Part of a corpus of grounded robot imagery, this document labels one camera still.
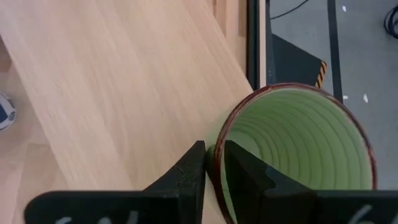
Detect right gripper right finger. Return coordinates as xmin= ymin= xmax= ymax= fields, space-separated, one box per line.
xmin=224 ymin=140 xmax=398 ymax=224

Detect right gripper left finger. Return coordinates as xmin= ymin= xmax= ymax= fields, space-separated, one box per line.
xmin=24 ymin=140 xmax=206 ymax=224

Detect green mug brown rim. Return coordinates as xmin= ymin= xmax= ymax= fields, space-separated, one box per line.
xmin=205 ymin=82 xmax=377 ymax=224

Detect white blue patterned mug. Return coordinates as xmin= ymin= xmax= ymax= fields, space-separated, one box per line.
xmin=0 ymin=91 xmax=17 ymax=131

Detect wooden shelf black legs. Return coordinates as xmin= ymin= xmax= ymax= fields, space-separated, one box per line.
xmin=0 ymin=0 xmax=254 ymax=200

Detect black hazard-striped floor mat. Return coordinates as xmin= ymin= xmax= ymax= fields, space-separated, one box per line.
xmin=269 ymin=33 xmax=328 ymax=90

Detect long black floor cable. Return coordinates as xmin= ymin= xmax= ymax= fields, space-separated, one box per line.
xmin=269 ymin=0 xmax=310 ymax=20

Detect coiled black cable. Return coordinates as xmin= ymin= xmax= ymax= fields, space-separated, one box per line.
xmin=384 ymin=5 xmax=398 ymax=40

